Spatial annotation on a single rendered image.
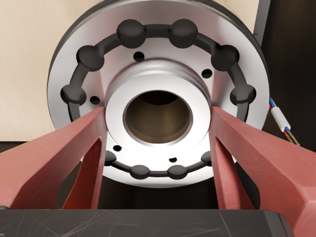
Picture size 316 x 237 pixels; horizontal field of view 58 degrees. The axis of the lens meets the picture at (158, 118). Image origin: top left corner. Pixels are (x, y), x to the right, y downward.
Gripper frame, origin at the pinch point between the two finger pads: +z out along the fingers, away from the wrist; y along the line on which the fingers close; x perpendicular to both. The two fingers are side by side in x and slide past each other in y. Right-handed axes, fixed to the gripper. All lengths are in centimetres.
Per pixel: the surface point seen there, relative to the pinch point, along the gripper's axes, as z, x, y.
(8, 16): 7.4, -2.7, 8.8
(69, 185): 3.0, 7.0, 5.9
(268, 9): 7.7, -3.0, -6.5
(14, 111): 7.4, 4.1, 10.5
